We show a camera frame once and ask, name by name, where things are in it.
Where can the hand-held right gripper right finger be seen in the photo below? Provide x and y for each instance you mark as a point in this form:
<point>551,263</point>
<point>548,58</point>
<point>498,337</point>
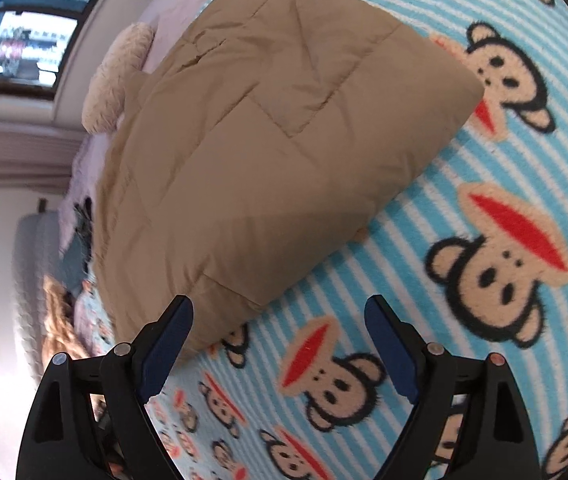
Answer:
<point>391,345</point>

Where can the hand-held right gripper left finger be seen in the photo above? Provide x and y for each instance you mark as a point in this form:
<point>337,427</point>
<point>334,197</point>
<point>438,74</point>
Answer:
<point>166,345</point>

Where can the tan puffer jacket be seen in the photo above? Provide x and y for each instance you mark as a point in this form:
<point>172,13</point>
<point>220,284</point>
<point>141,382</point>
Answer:
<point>264,160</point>

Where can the yellow striped garment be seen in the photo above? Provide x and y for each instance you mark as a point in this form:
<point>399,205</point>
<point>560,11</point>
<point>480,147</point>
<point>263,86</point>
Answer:
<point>61,310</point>

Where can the folded blue jeans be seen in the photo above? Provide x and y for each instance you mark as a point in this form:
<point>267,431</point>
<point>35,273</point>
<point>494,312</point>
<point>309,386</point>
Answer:
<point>76,265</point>

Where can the grey padded headboard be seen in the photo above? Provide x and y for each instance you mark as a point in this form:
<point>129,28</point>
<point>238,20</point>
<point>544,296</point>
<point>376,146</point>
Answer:
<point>34,270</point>

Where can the monkey print striped blanket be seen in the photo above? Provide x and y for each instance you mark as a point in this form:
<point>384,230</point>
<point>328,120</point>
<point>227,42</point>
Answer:
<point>464,180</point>

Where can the grey curtain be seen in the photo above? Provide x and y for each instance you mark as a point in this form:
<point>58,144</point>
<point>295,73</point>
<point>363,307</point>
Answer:
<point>14,157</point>

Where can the round cream cushion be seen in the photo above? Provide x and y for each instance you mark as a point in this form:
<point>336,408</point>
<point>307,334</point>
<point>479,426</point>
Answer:
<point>114,85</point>

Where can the purple bed cover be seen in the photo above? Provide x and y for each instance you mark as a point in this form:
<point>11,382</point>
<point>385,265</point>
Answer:
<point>179,5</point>

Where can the dark framed window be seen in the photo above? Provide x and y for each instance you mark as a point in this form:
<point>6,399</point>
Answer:
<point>24,35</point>

